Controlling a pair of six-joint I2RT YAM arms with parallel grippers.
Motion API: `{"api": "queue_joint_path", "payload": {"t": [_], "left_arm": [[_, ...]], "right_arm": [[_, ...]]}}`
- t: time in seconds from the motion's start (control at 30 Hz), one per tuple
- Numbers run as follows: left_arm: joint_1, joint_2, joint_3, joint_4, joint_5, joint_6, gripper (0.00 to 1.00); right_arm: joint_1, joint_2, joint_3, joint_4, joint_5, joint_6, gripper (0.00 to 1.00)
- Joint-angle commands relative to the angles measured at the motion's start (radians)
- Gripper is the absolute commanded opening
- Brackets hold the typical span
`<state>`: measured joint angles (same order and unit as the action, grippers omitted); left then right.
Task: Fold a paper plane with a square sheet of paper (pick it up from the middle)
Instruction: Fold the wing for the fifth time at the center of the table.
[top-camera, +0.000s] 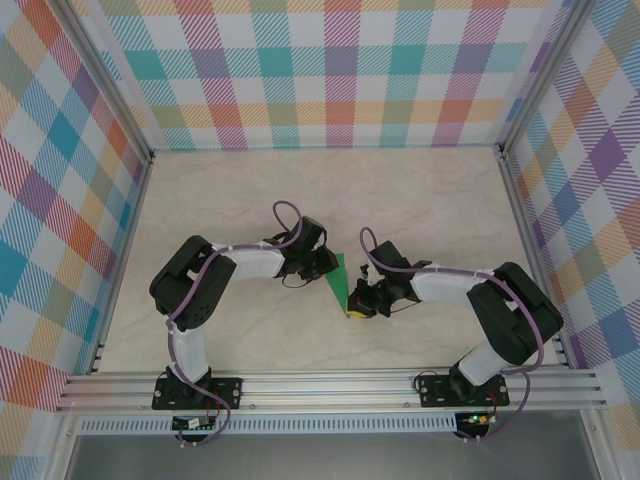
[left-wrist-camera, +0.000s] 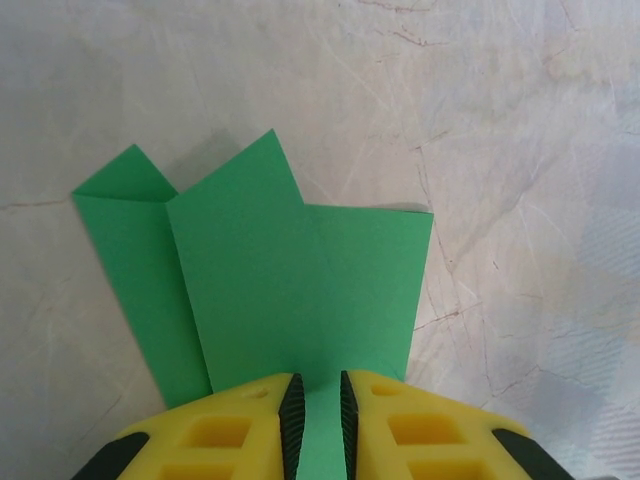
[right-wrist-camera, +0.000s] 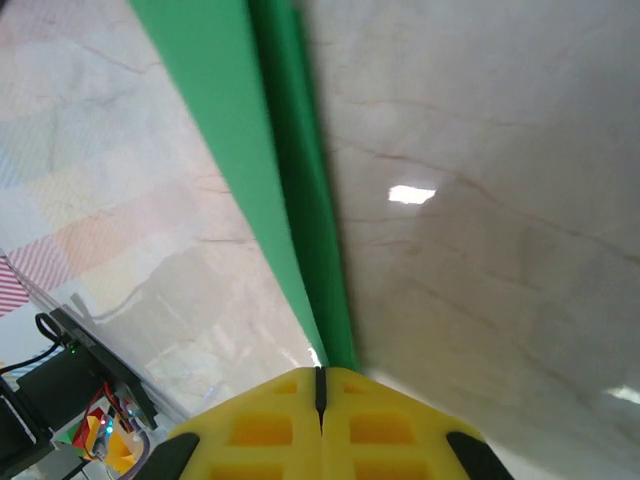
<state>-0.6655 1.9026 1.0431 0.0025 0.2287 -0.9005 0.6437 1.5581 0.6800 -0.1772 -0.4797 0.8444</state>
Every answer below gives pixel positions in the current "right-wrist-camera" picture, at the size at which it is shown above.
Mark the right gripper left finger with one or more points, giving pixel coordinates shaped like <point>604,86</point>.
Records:
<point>260,435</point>

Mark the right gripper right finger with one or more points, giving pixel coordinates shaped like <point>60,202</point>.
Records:
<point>390,435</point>

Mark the green cloth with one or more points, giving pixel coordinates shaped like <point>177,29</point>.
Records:
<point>225,125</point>

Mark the circuit board with yellow connector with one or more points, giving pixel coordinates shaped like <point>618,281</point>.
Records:
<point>120,450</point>

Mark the wide aluminium mounting rail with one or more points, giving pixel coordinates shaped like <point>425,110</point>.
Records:
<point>167,407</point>

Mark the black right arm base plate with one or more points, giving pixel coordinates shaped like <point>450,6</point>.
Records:
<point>107,367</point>

